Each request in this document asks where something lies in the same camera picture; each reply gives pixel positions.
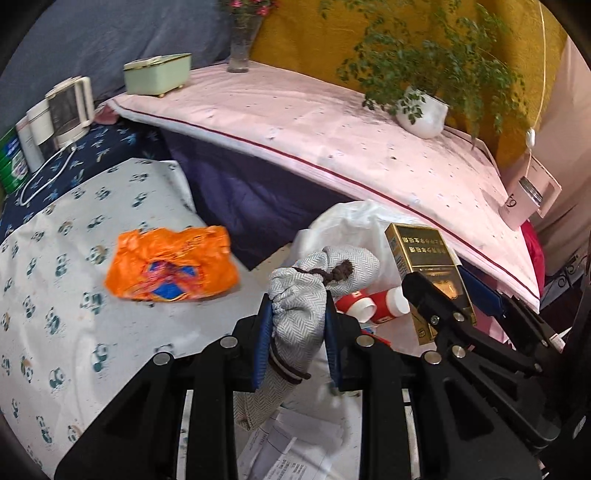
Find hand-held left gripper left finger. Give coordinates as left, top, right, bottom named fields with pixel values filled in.
left=54, top=294, right=274, bottom=480

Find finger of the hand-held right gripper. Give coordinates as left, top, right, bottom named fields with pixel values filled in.
left=458, top=266, right=560, bottom=344
left=401, top=271, right=543, bottom=376

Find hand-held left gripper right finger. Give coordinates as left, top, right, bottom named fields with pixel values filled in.
left=324, top=300, right=544, bottom=480

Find red and white paper cup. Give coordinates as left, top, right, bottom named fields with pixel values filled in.
left=334, top=288, right=376, bottom=324
left=369, top=286, right=411, bottom=324

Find grey herringbone drawstring pouch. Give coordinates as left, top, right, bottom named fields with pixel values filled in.
left=232, top=246, right=380, bottom=432

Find gold and black carton box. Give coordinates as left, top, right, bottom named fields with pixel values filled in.
left=385, top=223, right=478, bottom=346

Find white woven sack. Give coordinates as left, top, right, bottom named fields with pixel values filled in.
left=259, top=199, right=462, bottom=480

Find orange plastic bag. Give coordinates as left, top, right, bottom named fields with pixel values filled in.
left=105, top=225, right=241, bottom=304

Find dark red cloth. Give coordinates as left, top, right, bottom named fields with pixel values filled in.
left=521, top=220, right=546, bottom=278

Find printed white paper sheet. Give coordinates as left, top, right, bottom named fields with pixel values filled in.
left=238, top=406, right=366, bottom=480

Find purple cloth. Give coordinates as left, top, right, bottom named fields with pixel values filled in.
left=159, top=129, right=362, bottom=271

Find pink curtain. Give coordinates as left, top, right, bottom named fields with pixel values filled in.
left=534, top=36, right=591, bottom=278

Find green plant in white pot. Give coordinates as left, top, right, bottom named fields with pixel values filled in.
left=318, top=0, right=528, bottom=149

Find panda print sheet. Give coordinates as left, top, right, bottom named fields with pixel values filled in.
left=0, top=158, right=279, bottom=479

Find pink tablecloth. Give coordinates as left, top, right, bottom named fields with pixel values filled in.
left=106, top=62, right=542, bottom=313

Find navy printed cloth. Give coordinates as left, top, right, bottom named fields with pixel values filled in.
left=0, top=122, right=172, bottom=241

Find small pink cloth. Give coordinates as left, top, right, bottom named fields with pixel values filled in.
left=95, top=104, right=123, bottom=126

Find mustard yellow backdrop cloth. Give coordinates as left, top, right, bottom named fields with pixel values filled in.
left=249, top=0, right=570, bottom=168

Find pale green tin box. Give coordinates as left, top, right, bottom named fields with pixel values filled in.
left=123, top=53, right=193, bottom=99

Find glass vase with pink flowers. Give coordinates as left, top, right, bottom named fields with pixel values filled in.
left=217, top=0, right=279, bottom=74

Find white electric kettle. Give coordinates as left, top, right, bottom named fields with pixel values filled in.
left=45, top=76, right=96, bottom=150

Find white canister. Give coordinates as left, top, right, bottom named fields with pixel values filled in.
left=27, top=102, right=59, bottom=169

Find white bottle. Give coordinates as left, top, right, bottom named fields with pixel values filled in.
left=16, top=117, right=40, bottom=172

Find green tin can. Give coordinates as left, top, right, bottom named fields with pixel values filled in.
left=0, top=127, right=30, bottom=195

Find blue-grey backdrop cloth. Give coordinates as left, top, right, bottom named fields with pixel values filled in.
left=0, top=0, right=234, bottom=136

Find white cable with switch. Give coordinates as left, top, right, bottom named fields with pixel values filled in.
left=525, top=0, right=549, bottom=158

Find white kettle cable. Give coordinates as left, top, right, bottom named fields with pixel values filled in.
left=19, top=144, right=77, bottom=206

